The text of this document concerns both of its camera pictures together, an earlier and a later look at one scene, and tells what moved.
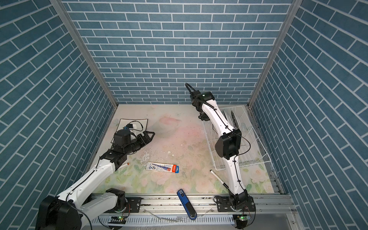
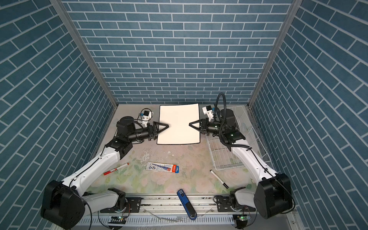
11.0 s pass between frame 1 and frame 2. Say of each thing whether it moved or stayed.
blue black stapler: stayed
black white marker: stayed
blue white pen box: stayed
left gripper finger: moved
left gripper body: moved
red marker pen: stayed
